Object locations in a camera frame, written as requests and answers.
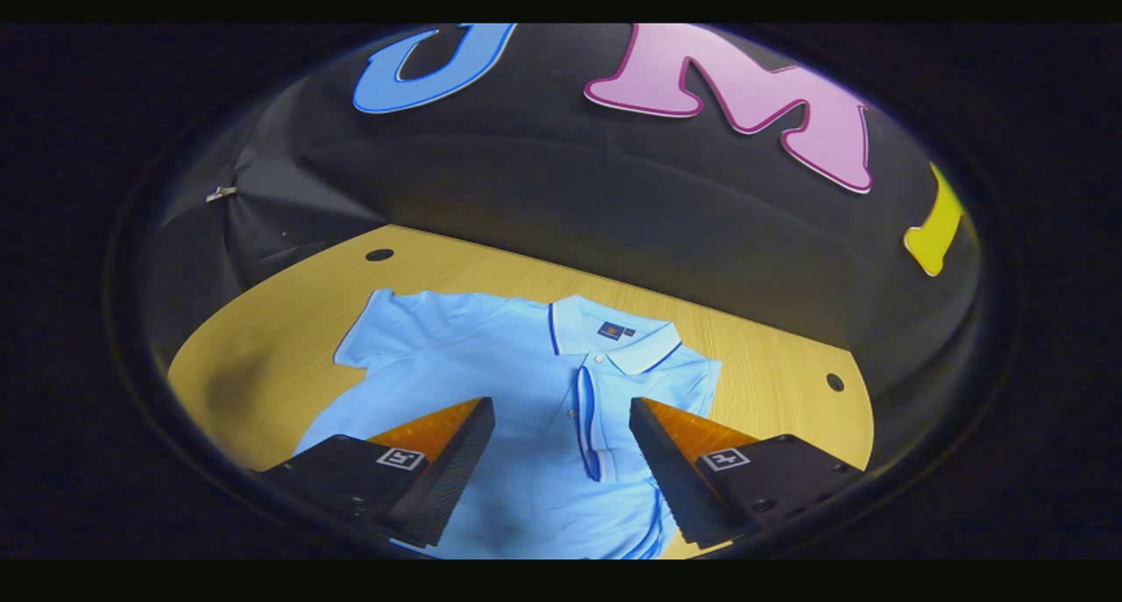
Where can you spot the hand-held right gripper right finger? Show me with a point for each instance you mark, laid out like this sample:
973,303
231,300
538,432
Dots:
671,479

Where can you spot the silver metal clip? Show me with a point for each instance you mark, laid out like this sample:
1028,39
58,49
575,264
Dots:
221,194

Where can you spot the black backdrop cloth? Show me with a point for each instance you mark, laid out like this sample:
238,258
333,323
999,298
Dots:
570,190

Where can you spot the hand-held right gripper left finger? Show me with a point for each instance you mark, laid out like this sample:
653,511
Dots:
447,479

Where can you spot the light blue T-shirt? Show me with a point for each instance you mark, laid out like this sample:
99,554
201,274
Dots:
491,365

